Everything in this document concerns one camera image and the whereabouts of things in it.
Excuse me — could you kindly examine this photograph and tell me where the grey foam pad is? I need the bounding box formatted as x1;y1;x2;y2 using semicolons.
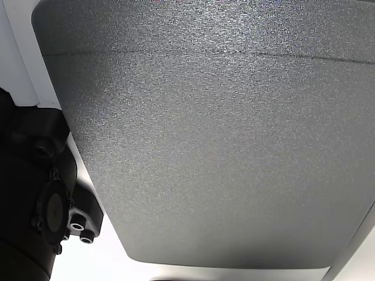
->
30;0;375;269

